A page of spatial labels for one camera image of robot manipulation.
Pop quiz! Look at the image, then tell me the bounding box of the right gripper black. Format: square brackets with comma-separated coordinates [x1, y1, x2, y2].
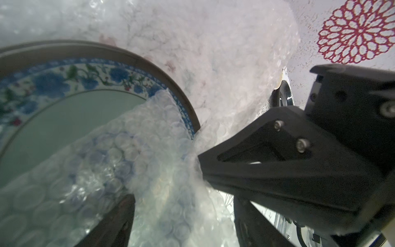
[199, 64, 395, 247]

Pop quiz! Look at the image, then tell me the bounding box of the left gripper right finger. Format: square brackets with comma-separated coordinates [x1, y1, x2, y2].
[234, 196, 294, 247]

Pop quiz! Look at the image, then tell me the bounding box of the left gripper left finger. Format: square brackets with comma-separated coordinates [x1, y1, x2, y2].
[76, 194, 136, 247]

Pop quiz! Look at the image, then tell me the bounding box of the blue patterned dinner plate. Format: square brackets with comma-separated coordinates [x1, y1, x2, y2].
[1, 41, 201, 186]

